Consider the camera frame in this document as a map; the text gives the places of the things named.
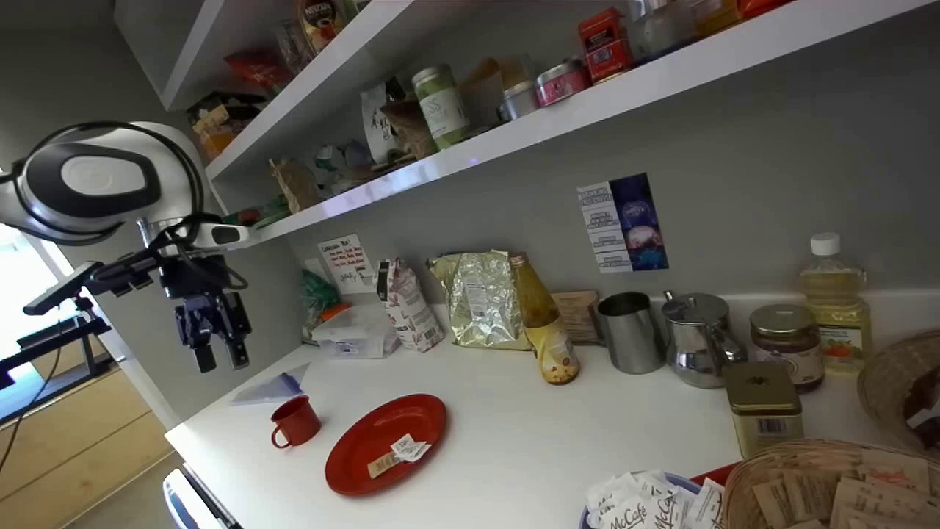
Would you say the steel teapot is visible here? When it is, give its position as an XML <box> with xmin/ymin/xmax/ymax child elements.
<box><xmin>660</xmin><ymin>292</ymin><xmax>748</xmax><ymax>389</ymax></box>

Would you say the black camera stand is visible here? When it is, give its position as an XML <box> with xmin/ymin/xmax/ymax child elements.
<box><xmin>0</xmin><ymin>292</ymin><xmax>118</xmax><ymax>430</ymax></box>

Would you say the white McCafe sugar packet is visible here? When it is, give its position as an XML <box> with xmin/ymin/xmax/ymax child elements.
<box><xmin>391</xmin><ymin>436</ymin><xmax>432</xmax><ymax>461</ymax></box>

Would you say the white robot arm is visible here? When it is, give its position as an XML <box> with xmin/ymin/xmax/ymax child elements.
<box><xmin>0</xmin><ymin>120</ymin><xmax>253</xmax><ymax>370</ymax></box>

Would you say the cooking oil bottle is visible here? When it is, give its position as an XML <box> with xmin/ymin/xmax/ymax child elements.
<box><xmin>800</xmin><ymin>232</ymin><xmax>872</xmax><ymax>373</ymax></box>

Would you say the wooden cabinet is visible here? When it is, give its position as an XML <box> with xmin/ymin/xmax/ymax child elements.
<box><xmin>0</xmin><ymin>373</ymin><xmax>171</xmax><ymax>529</ymax></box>

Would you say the pink round tin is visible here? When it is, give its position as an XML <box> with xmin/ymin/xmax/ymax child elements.
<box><xmin>534</xmin><ymin>62</ymin><xmax>588</xmax><ymax>109</ymax></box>

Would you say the white note red text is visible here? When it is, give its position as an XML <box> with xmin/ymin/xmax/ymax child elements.
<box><xmin>318</xmin><ymin>235</ymin><xmax>377</xmax><ymax>295</ymax></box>

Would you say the red box on shelf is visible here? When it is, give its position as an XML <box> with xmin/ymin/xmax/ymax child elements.
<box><xmin>579</xmin><ymin>9</ymin><xmax>634</xmax><ymax>82</ymax></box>

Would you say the woven basket right edge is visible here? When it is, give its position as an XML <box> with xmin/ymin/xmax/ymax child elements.
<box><xmin>857</xmin><ymin>331</ymin><xmax>940</xmax><ymax>453</ymax></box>

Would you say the white patterned coffee bag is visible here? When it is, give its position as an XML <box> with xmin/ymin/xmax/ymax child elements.
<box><xmin>377</xmin><ymin>259</ymin><xmax>443</xmax><ymax>353</ymax></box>

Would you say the wicker basket of packets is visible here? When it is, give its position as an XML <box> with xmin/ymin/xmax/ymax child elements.
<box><xmin>719</xmin><ymin>442</ymin><xmax>940</xmax><ymax>529</ymax></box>

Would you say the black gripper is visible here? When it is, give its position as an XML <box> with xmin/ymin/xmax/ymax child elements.
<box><xmin>162</xmin><ymin>256</ymin><xmax>250</xmax><ymax>373</ymax></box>

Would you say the yellow snack bag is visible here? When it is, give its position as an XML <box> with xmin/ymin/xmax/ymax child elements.
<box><xmin>512</xmin><ymin>256</ymin><xmax>579</xmax><ymax>386</ymax></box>

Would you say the gold foil bag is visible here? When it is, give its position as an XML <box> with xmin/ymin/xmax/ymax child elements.
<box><xmin>430</xmin><ymin>251</ymin><xmax>522</xmax><ymax>351</ymax></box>

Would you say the glass jar gold lid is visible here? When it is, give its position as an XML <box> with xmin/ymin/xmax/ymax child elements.
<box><xmin>748</xmin><ymin>304</ymin><xmax>825</xmax><ymax>392</ymax></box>

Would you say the red enamel mug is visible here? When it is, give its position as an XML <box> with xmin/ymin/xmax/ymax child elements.
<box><xmin>271</xmin><ymin>398</ymin><xmax>319</xmax><ymax>450</ymax></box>

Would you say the white wall shelf unit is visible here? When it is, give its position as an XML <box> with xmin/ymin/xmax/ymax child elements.
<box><xmin>114</xmin><ymin>0</ymin><xmax>935</xmax><ymax>241</ymax></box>

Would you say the gold square tin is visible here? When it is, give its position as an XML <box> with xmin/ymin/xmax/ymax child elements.
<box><xmin>722</xmin><ymin>363</ymin><xmax>806</xmax><ymax>455</ymax></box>

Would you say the blue white wall flyer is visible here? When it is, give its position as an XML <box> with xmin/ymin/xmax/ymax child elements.
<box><xmin>575</xmin><ymin>173</ymin><xmax>669</xmax><ymax>275</ymax></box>

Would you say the steel cup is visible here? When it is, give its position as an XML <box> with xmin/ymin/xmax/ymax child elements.
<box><xmin>595</xmin><ymin>292</ymin><xmax>665</xmax><ymax>373</ymax></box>

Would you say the red enamel plate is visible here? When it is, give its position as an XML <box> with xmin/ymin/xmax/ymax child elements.
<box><xmin>324</xmin><ymin>394</ymin><xmax>450</xmax><ymax>497</ymax></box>

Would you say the green white canister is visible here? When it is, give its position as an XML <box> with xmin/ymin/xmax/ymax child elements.
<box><xmin>410</xmin><ymin>66</ymin><xmax>471</xmax><ymax>147</ymax></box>

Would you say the white plastic bag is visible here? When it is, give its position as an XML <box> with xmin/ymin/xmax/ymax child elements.
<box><xmin>309</xmin><ymin>304</ymin><xmax>400</xmax><ymax>358</ymax></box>

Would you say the white patterned napkin pack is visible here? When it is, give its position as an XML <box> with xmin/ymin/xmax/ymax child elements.
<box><xmin>579</xmin><ymin>470</ymin><xmax>726</xmax><ymax>529</ymax></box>

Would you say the brown sugar packet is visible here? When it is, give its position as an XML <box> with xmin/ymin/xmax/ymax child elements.
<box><xmin>366</xmin><ymin>453</ymin><xmax>402</xmax><ymax>479</ymax></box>

